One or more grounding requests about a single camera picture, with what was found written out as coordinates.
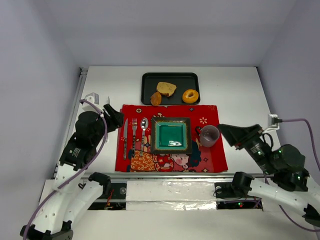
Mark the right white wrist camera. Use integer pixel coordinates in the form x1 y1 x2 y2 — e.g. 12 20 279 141
263 114 282 134

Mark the small brown bread roll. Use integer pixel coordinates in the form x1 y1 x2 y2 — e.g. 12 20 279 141
150 91 162 106

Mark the aluminium frame rail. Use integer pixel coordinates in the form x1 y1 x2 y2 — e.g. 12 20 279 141
62 66 270 180

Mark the purple grey cup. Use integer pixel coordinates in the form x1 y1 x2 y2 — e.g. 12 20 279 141
199 125 220 148

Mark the patterned handle spoon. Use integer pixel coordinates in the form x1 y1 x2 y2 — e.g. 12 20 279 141
139 117 149 157

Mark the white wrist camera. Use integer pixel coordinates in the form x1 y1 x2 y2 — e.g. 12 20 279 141
263 114 282 134
82 92 100 112

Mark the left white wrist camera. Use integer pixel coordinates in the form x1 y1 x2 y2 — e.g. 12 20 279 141
82 92 100 112

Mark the toasted bread slice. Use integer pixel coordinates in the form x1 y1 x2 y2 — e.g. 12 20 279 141
156 82 177 97

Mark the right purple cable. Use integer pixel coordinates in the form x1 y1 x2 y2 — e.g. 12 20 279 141
275 117 320 232

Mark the patterned handle fork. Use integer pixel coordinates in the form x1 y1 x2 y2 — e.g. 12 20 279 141
131 118 138 159

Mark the patterned handle table knife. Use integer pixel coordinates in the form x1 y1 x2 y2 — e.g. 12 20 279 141
123 119 128 161

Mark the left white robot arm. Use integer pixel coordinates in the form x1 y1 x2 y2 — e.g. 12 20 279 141
20 99 124 240

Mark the glazed orange donut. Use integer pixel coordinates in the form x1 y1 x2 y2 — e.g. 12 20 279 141
182 89 199 104

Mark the square teal ceramic plate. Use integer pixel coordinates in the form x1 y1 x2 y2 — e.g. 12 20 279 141
150 117 192 155

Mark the red illustrated placemat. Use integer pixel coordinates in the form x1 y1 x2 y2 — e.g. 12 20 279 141
115 104 228 173

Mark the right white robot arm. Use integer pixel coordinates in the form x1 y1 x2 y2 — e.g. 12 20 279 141
215 124 320 227

